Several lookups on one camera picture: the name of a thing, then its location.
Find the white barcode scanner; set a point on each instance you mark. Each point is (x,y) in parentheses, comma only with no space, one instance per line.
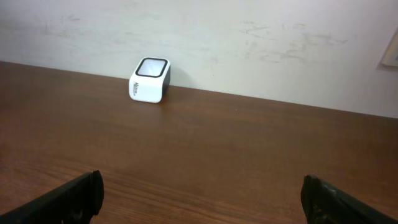
(150,80)

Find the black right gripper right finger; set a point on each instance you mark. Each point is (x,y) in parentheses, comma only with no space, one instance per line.
(323,203)

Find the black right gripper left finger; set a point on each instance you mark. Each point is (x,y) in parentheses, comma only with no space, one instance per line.
(77,201)

